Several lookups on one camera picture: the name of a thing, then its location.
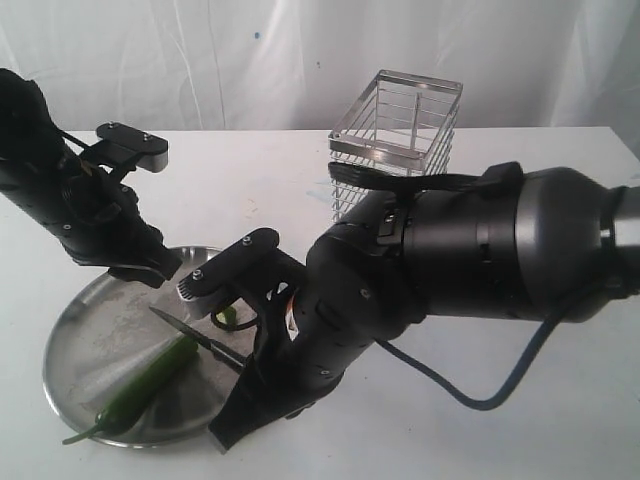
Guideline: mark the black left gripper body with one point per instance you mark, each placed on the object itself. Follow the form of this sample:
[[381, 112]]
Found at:
[[103, 225]]

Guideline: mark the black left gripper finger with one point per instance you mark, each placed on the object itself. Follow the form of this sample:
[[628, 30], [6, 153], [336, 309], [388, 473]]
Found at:
[[141, 274], [163, 261]]

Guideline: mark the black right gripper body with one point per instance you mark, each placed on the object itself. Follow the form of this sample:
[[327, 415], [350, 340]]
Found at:
[[307, 337]]

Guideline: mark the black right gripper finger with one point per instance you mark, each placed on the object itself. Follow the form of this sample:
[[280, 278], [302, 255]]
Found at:
[[253, 403]]

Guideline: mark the black handled knife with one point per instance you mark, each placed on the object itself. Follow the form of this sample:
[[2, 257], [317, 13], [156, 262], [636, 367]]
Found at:
[[221, 352]]

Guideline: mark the green vegetable piece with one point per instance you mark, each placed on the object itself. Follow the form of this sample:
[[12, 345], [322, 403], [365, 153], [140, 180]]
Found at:
[[226, 319]]

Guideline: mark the green cucumber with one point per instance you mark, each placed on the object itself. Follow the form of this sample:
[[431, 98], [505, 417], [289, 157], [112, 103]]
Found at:
[[129, 403]]

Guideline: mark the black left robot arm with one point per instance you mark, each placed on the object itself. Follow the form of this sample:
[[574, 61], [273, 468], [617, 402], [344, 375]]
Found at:
[[37, 157]]

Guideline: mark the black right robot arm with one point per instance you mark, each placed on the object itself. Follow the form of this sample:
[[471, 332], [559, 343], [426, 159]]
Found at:
[[549, 246]]

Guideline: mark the round steel plate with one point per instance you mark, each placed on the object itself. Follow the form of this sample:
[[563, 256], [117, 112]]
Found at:
[[108, 332]]

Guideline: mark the white backdrop curtain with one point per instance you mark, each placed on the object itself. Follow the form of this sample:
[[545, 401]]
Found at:
[[191, 65]]

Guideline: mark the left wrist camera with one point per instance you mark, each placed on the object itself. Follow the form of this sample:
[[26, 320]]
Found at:
[[125, 148]]

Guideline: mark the chrome wire utensil rack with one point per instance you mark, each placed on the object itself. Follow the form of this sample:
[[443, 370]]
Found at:
[[401, 124]]

